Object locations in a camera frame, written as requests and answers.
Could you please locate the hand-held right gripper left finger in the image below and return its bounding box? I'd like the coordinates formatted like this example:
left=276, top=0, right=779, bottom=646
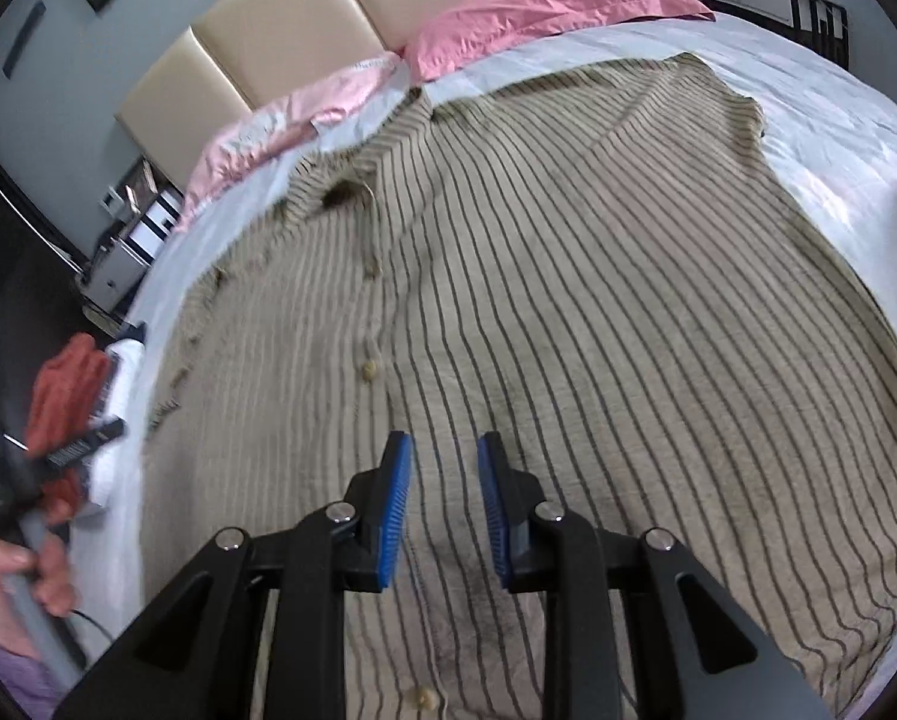
left=50, top=431, right=413, bottom=720

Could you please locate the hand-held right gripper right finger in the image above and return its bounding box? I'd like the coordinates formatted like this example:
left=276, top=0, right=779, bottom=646
left=476, top=431, right=832, bottom=720

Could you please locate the olive striped button shirt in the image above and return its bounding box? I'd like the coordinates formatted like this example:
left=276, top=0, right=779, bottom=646
left=137, top=52, right=897, bottom=720

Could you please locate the person's left forearm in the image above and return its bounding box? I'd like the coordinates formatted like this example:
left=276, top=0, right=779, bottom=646
left=0, top=607, right=63, bottom=717

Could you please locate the orange fleece garment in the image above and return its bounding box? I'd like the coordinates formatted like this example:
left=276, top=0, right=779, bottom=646
left=24, top=334, right=115, bottom=515

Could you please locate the dark floral garment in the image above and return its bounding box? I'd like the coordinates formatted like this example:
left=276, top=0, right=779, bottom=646
left=92, top=364, right=123, bottom=425

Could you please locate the white fluffy garment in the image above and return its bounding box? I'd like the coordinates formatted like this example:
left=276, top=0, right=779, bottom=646
left=80, top=337, right=149, bottom=515

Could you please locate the light pink pillow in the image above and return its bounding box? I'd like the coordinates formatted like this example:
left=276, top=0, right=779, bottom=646
left=170, top=51, right=412, bottom=237

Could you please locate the beige padded headboard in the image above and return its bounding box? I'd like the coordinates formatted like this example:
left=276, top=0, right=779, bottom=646
left=114, top=0, right=644, bottom=162

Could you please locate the deep pink pillow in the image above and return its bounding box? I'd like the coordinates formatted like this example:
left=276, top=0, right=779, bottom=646
left=403, top=0, right=718, bottom=83

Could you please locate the bed with white dotted sheet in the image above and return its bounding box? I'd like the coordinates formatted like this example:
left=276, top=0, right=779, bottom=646
left=80, top=11, right=897, bottom=720

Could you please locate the black cable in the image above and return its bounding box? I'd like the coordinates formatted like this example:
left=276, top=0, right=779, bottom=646
left=69, top=607, right=112, bottom=638

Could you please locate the dark wall-mounted bar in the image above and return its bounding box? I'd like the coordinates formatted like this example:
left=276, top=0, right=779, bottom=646
left=2, top=1, right=48, bottom=80

